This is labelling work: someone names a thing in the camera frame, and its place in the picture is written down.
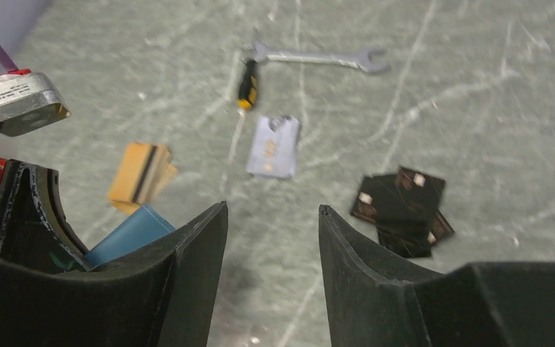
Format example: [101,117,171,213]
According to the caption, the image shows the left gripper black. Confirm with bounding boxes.
[0,158,89,273]

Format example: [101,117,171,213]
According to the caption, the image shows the silver credit card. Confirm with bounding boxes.
[246,116,301,179]

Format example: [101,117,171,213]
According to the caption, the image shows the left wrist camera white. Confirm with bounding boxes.
[0,72,70,159]

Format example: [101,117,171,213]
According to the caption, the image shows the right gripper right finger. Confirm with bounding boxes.
[319,205,555,346]

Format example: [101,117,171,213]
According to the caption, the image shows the black credit card stack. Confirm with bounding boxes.
[350,166,455,259]

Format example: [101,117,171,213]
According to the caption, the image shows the blue leather card holder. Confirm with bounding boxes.
[85,204,176,267]

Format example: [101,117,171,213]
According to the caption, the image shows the silver open-end wrench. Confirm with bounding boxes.
[242,40,391,74]

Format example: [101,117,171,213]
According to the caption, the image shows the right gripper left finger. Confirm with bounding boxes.
[0,202,228,346]

